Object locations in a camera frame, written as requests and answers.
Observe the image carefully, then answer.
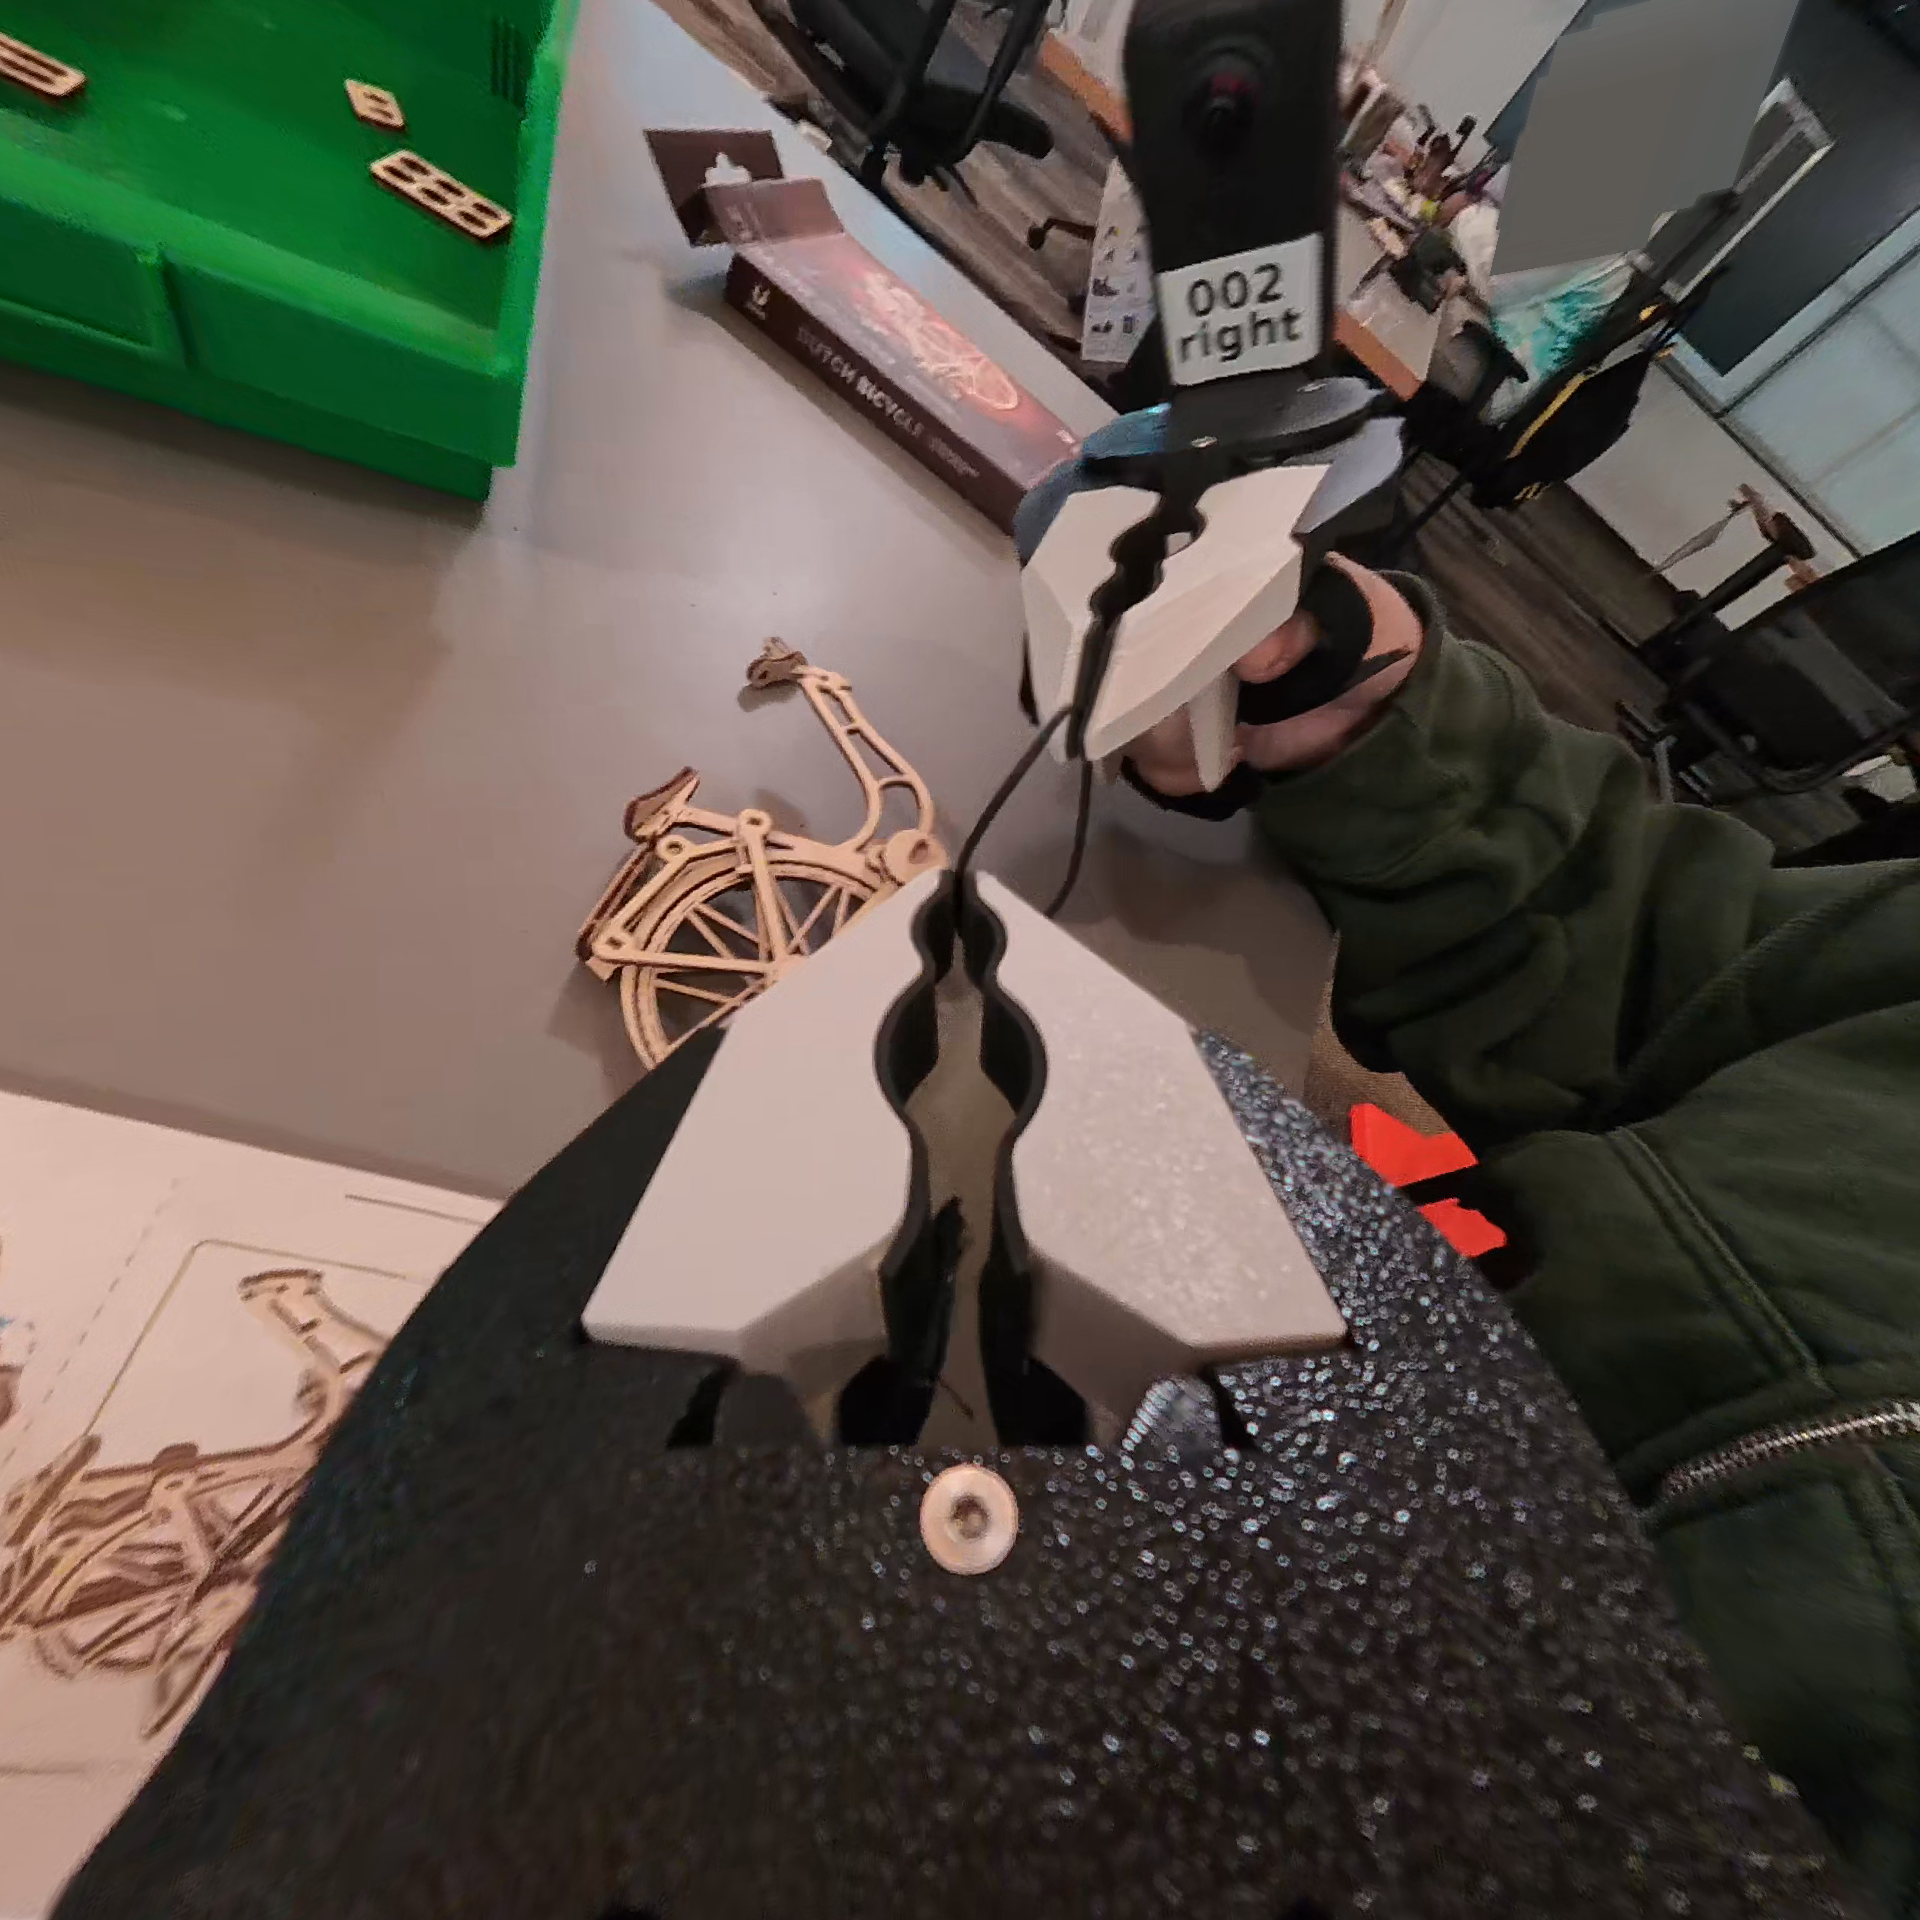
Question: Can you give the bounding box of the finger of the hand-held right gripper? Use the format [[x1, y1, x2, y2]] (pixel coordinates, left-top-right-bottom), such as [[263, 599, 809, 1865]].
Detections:
[[1068, 462, 1337, 797], [1020, 482, 1172, 769]]

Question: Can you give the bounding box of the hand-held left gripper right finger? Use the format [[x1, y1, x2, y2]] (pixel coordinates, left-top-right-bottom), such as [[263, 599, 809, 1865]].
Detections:
[[961, 871, 1347, 1449]]

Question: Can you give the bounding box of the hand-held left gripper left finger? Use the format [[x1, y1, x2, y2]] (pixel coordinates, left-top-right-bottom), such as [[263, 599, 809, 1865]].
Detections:
[[582, 867, 963, 1449]]

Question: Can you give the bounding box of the black rubber band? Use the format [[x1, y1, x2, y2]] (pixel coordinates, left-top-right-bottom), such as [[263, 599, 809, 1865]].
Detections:
[[957, 701, 1098, 917]]

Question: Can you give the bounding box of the wooden bicycle model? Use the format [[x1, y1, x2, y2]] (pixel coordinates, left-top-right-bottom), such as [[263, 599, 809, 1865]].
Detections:
[[575, 638, 951, 1070]]

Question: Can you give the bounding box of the person's right forearm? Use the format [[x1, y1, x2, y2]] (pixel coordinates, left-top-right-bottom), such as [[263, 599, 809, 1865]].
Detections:
[[1245, 575, 1920, 1157]]

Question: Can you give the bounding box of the grey desk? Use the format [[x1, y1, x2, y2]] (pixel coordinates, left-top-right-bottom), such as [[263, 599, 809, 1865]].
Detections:
[[0, 0, 1353, 1202]]

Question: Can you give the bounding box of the person's right hand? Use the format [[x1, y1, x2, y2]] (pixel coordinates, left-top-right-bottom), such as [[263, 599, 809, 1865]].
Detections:
[[1123, 566, 1444, 826]]

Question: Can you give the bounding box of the white paper tag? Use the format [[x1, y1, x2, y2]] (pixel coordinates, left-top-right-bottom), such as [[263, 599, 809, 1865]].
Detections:
[[1078, 155, 1167, 363]]

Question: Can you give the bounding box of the red tag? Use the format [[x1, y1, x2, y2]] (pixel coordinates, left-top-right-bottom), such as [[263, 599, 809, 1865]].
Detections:
[[1348, 1105, 1508, 1257]]

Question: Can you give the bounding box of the brown puzzle box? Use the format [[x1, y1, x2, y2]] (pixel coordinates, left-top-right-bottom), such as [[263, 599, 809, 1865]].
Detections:
[[724, 177, 1086, 530]]

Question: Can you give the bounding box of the black office chair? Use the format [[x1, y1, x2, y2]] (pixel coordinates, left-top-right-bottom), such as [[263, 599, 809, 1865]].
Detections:
[[1617, 533, 1920, 857], [773, 0, 1061, 251]]

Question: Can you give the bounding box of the brown card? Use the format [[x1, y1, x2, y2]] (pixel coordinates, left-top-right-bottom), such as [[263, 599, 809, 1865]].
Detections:
[[644, 127, 787, 246]]

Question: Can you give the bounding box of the green jacket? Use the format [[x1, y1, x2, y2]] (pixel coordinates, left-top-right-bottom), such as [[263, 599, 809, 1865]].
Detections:
[[1306, 854, 1920, 1920]]

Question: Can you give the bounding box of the instruction booklet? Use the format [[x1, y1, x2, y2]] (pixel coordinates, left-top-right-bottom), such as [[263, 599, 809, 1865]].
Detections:
[[0, 1090, 506, 1920]]

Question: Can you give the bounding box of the long wooden puzzle plate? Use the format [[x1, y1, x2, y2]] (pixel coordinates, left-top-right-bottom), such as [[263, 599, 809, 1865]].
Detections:
[[369, 145, 513, 243]]

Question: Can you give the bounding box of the green plastic bin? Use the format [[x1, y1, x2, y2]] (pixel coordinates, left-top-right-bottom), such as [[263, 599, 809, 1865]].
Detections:
[[0, 0, 581, 502]]

